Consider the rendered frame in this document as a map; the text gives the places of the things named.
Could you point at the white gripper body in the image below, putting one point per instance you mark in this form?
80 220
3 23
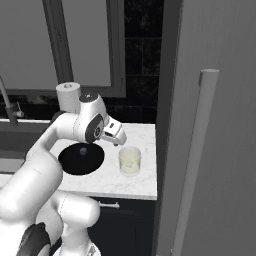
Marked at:
116 136

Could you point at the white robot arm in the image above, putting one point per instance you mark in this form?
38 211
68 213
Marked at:
33 186

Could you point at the glass of lemonade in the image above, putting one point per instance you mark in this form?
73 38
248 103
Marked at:
130 161

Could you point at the grey ice cube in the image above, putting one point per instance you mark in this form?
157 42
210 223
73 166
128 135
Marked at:
83 151

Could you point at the black ice bowl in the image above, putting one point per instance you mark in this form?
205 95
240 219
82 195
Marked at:
80 165

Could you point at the grey fridge body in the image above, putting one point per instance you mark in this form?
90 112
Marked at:
166 116

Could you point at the grey fridge door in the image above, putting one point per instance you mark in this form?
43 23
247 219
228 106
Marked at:
230 133

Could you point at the white paper towel roll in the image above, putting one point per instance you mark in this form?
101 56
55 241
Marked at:
68 96

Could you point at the dark drawer front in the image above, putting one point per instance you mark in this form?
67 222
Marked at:
136 205

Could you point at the dark cupboard door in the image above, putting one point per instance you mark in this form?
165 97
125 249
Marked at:
126 236

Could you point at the grey framed window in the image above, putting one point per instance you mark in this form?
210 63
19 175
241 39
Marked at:
83 40

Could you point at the grey sink basin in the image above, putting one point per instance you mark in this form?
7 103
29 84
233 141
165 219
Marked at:
13 143

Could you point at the grey sink tap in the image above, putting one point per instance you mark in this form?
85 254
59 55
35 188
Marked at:
11 110

